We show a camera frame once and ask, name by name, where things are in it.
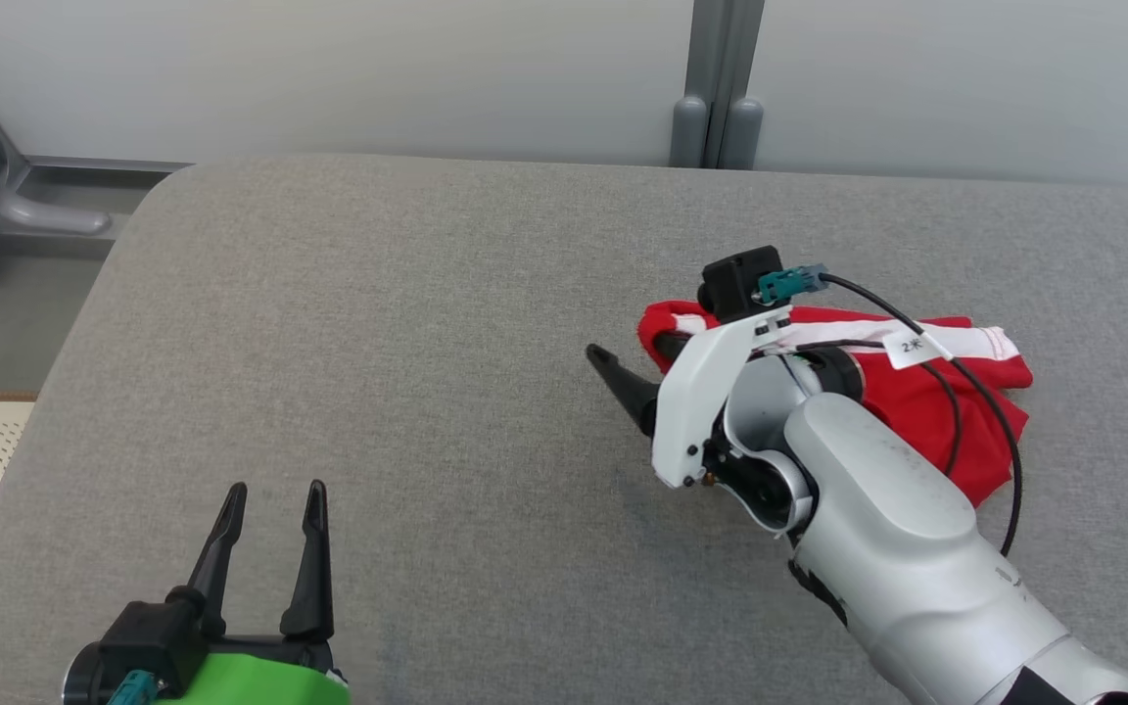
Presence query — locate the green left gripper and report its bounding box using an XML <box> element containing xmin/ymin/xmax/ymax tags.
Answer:
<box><xmin>153</xmin><ymin>480</ymin><xmax>350</xmax><ymax>705</ymax></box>

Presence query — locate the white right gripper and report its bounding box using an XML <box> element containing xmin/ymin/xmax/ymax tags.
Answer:
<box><xmin>586</xmin><ymin>305</ymin><xmax>792</xmax><ymax>489</ymax></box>

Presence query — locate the red basketball jersey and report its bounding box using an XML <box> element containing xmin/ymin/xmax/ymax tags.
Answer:
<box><xmin>637</xmin><ymin>302</ymin><xmax>1033</xmax><ymax>508</ymax></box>

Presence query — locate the grey fabric sofa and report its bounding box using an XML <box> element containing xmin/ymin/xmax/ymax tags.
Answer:
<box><xmin>0</xmin><ymin>154</ymin><xmax>1128</xmax><ymax>705</ymax></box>

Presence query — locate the white cable label tag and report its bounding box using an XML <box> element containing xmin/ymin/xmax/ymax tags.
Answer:
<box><xmin>885</xmin><ymin>331</ymin><xmax>948</xmax><ymax>371</ymax></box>

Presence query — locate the grey partition post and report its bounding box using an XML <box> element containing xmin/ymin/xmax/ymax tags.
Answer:
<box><xmin>672</xmin><ymin>0</ymin><xmax>766</xmax><ymax>169</ymax></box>

